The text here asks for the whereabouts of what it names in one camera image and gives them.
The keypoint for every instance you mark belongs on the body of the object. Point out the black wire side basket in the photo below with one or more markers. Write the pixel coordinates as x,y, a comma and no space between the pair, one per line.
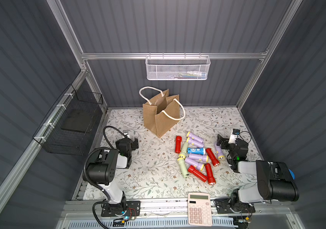
73,124

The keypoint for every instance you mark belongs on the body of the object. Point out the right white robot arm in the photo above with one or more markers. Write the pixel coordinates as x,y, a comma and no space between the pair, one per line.
274,181

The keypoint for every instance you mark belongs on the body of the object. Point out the red flashlight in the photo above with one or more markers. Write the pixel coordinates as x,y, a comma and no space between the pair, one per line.
197,173
214,160
210,176
178,141

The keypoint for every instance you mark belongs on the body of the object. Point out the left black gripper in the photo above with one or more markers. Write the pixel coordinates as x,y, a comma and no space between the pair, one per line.
134,143

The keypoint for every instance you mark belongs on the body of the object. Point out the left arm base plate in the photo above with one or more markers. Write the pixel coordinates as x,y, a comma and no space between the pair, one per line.
129,208

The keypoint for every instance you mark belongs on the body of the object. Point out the purple flashlight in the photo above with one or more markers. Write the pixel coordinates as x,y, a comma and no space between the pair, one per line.
220,155
195,137
195,143
202,158
199,166

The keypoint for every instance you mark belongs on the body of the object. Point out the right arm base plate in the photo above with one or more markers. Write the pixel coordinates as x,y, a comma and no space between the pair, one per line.
227,206

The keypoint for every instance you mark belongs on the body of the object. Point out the markers in wall basket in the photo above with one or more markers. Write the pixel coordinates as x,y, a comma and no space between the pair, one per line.
190,75

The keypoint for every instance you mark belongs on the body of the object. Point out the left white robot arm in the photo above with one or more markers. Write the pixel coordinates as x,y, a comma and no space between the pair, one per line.
101,165

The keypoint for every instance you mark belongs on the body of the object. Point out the white wire wall basket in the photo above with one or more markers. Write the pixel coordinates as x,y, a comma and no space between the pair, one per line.
162,67

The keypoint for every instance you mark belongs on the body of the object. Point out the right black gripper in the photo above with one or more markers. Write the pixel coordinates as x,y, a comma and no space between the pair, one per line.
224,143

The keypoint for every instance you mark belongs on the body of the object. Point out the green flashlight lower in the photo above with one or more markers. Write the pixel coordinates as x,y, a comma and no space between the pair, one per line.
183,168

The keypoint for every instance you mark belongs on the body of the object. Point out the purple flashlight top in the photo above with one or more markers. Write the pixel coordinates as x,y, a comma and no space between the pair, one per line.
195,137

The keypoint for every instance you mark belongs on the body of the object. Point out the pink desk calculator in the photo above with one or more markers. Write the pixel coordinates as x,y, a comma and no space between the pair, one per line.
199,209

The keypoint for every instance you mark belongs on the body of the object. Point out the blue flashlight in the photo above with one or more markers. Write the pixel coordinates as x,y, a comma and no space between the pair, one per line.
198,151

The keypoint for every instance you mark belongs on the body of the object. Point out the blue lid pencil tube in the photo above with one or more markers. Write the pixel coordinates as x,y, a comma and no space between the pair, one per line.
292,174

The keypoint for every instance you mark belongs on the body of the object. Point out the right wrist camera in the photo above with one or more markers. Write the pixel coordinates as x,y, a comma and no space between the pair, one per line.
234,135

